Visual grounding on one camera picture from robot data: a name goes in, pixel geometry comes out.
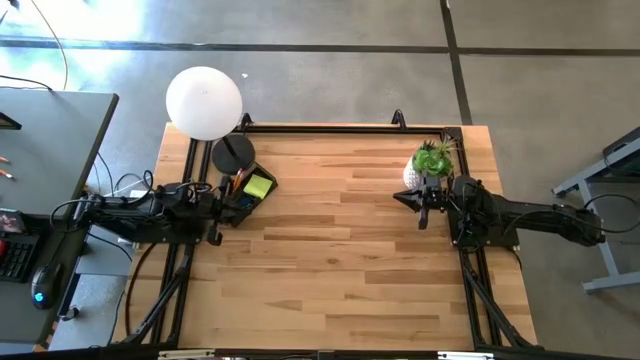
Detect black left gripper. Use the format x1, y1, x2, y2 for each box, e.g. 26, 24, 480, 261
199, 174, 251, 247

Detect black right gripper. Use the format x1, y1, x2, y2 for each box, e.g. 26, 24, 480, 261
393, 174, 451, 231

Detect yellow-green sticky note pad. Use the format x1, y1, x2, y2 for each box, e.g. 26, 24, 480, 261
243, 173, 275, 200

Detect black mesh desk organizer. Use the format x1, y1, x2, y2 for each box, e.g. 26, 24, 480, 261
213, 162, 279, 229

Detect succulent in white patterned pot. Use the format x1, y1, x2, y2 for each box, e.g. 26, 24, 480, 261
402, 137, 459, 191

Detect white globe lamp black base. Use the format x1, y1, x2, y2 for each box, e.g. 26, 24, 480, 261
165, 65, 257, 176

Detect grey metal side table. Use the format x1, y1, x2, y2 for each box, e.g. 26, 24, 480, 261
552, 124, 640, 294

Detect black computer mouse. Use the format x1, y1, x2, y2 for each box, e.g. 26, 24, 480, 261
30, 262, 64, 310

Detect black keyboard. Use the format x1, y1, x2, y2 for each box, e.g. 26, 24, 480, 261
0, 230, 41, 284

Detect smartphone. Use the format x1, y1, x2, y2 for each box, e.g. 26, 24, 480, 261
0, 210, 25, 234

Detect dark grey desk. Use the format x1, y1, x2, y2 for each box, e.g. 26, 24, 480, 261
0, 214, 94, 346

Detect black aluminium table frame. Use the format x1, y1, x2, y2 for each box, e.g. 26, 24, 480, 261
119, 108, 539, 351

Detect white bracket plate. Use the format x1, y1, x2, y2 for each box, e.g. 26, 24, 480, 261
437, 351, 495, 360
158, 349, 216, 360

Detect yellow floor cable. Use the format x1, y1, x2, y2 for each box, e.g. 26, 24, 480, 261
28, 0, 70, 91

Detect black floor cable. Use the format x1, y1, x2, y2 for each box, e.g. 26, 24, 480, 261
0, 73, 54, 93

